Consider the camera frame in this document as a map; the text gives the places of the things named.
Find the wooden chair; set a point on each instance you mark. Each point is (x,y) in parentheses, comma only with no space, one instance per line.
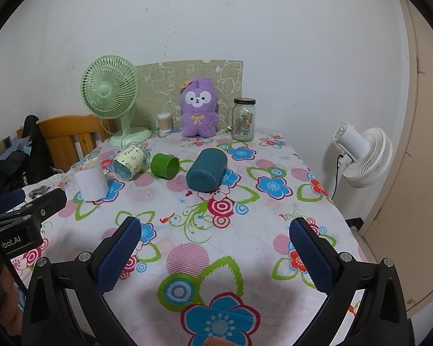
(62,141)

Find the beige wooden door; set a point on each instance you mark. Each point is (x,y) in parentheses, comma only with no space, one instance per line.
(400,224)

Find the floral tablecloth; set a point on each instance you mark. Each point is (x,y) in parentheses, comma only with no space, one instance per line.
(208,264)

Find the green desk fan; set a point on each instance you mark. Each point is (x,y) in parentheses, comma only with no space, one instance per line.
(109,89)

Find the green plastic cup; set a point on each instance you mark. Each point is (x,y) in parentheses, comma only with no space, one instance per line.
(165,166)

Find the green patterned foam mat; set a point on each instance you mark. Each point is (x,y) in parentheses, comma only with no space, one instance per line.
(160,85)

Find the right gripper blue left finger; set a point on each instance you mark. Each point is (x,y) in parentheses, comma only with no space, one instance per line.
(65,302)

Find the black bag on chair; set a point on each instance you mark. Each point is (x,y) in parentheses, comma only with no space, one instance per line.
(29,164)

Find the cotton swab container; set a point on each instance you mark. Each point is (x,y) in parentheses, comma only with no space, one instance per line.
(165,122)

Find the cream printed paper cup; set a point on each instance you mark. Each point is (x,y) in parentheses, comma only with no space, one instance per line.
(131,161)

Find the glass jar with black lid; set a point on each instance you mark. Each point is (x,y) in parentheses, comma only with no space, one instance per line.
(243,119)

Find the purple plush toy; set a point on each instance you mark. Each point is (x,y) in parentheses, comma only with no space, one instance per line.
(198,105)

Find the white hexagonal cup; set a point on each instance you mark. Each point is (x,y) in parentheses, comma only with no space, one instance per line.
(92,182)

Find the left hand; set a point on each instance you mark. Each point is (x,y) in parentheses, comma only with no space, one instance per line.
(10,313)

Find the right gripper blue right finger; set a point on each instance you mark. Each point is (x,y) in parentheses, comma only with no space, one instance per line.
(381,317)

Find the white floor fan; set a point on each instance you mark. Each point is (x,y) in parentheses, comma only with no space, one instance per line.
(367,155)

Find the teal cup with yellow rim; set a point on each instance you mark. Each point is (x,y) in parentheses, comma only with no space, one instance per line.
(207,170)

